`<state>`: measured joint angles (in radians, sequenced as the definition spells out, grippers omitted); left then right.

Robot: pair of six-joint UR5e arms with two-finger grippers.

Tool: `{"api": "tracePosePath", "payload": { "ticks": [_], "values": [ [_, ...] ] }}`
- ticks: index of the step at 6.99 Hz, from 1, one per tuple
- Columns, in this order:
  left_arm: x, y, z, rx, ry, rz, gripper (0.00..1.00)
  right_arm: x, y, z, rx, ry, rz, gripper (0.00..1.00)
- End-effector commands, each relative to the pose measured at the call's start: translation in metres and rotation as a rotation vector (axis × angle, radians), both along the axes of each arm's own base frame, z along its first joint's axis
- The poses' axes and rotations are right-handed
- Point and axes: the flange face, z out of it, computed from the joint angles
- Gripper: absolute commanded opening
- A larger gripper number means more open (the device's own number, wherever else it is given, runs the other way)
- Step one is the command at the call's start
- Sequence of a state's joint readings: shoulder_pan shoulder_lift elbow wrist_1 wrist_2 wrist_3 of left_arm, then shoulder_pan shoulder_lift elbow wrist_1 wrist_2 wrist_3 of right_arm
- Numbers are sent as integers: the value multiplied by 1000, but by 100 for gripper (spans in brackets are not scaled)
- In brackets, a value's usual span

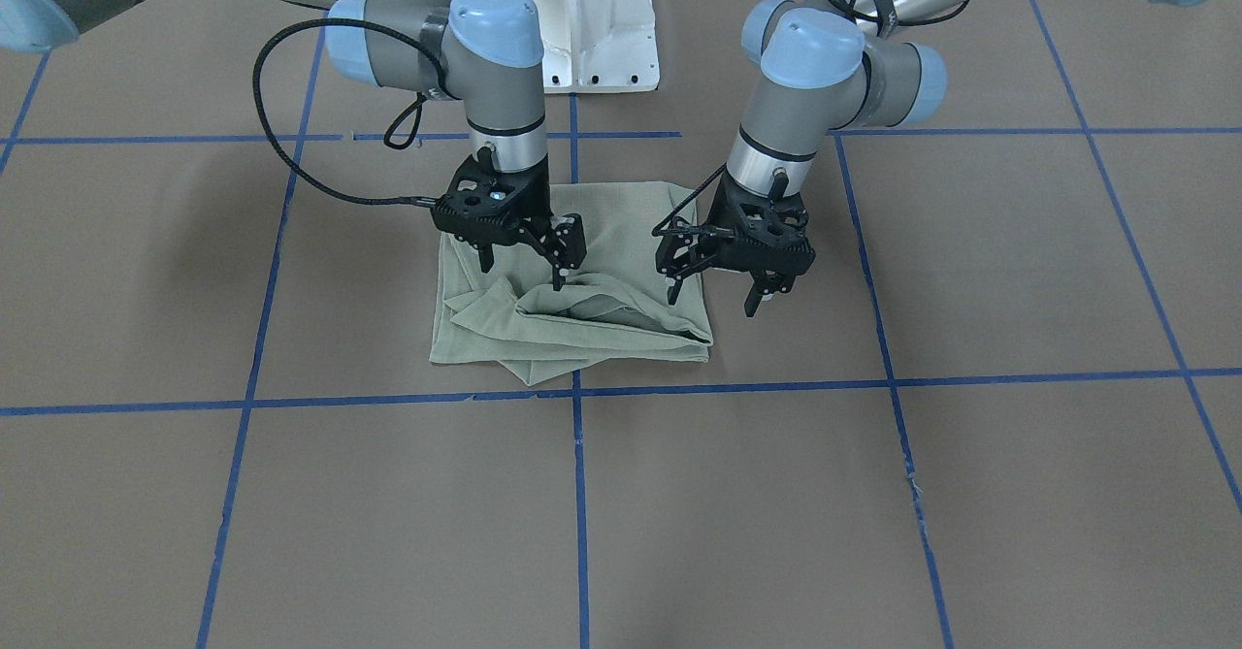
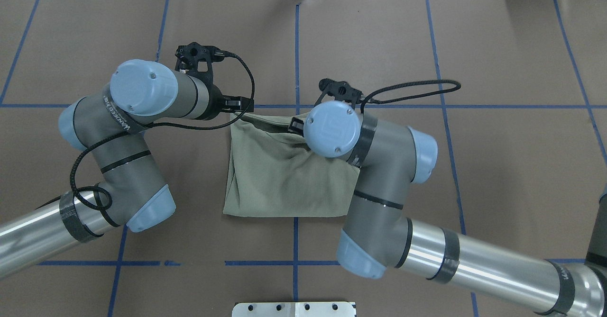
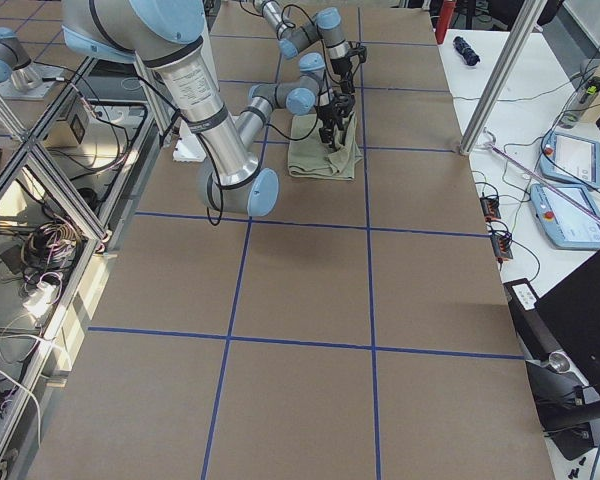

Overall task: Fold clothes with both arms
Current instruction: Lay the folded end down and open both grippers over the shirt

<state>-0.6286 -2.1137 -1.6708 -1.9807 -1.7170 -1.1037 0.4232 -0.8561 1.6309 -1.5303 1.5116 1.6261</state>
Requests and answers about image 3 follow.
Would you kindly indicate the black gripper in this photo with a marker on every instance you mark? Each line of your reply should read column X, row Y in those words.
column 341, row 68
column 326, row 113

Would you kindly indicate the olive green long-sleeve shirt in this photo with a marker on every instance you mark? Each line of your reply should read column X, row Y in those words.
column 309, row 157

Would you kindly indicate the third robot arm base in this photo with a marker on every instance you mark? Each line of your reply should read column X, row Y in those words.
column 20, row 77

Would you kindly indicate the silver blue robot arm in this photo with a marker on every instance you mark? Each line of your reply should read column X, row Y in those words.
column 167, row 36
column 325, row 27

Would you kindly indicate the red cylinder tube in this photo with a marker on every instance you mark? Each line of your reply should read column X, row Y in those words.
column 444, row 19

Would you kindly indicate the folded dark blue umbrella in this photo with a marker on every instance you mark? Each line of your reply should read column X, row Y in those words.
column 466, row 52

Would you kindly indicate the far blue teach pendant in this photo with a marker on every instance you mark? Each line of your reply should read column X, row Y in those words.
column 568, row 158

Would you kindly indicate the blue teach pendant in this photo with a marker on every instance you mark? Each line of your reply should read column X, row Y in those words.
column 566, row 216
column 568, row 158

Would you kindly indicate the near blue teach pendant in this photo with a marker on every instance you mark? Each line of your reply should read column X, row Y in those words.
column 566, row 216

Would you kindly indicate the black monitor on stand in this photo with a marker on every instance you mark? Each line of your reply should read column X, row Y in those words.
column 561, row 333

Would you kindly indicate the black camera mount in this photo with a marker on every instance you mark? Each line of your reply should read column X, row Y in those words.
column 342, row 105

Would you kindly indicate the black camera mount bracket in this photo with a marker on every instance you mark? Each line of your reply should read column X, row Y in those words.
column 359, row 51

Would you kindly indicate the aluminium frame post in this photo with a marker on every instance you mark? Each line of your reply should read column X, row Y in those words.
column 517, row 39

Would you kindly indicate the aluminium frame rack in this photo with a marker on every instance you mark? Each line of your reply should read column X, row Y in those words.
column 69, row 152

